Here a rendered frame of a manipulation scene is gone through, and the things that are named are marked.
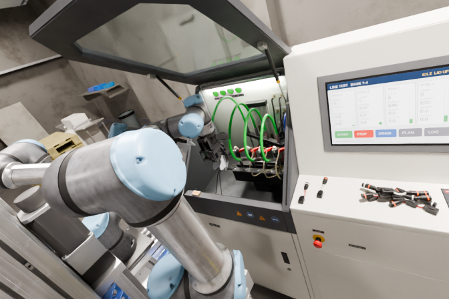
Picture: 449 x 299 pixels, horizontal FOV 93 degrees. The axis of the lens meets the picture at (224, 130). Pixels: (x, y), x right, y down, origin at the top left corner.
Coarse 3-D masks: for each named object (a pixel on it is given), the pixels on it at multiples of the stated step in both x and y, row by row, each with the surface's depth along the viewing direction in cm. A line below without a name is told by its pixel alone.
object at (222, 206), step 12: (204, 192) 129; (192, 204) 135; (204, 204) 128; (216, 204) 122; (228, 204) 117; (240, 204) 112; (252, 204) 108; (264, 204) 106; (276, 204) 103; (216, 216) 130; (228, 216) 124; (240, 216) 118; (276, 216) 103; (276, 228) 109
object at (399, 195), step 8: (368, 184) 88; (368, 192) 86; (376, 192) 86; (384, 192) 82; (392, 192) 81; (400, 192) 83; (408, 192) 80; (416, 192) 79; (424, 192) 80; (368, 200) 86; (392, 200) 81; (400, 200) 80; (408, 200) 79; (416, 200) 80; (424, 200) 77; (424, 208) 76; (432, 208) 74
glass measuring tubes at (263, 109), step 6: (246, 102) 139; (252, 102) 135; (258, 102) 132; (264, 102) 130; (258, 108) 135; (264, 108) 133; (252, 114) 141; (264, 114) 138; (270, 114) 136; (258, 120) 140; (270, 120) 138; (258, 126) 143; (270, 126) 139; (264, 132) 146; (270, 132) 141; (276, 138) 144; (258, 144) 153; (264, 144) 149
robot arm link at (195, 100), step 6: (192, 96) 79; (198, 96) 77; (186, 102) 76; (192, 102) 76; (198, 102) 77; (204, 102) 81; (186, 108) 78; (204, 108) 78; (204, 120) 80; (210, 120) 82
